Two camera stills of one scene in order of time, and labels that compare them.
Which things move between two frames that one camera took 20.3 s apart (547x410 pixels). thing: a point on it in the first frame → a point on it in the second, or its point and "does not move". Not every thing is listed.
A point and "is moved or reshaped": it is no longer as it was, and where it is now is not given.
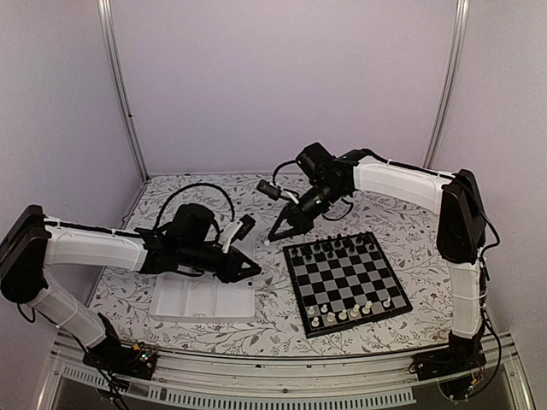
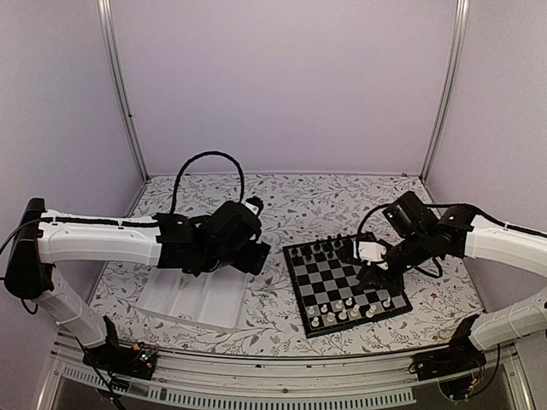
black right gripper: [300, 222] → [385, 282]
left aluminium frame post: [105, 10] does not move
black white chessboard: [344, 283] does not move
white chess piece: [355, 311] does not move
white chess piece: [367, 308] is moved or reshaped
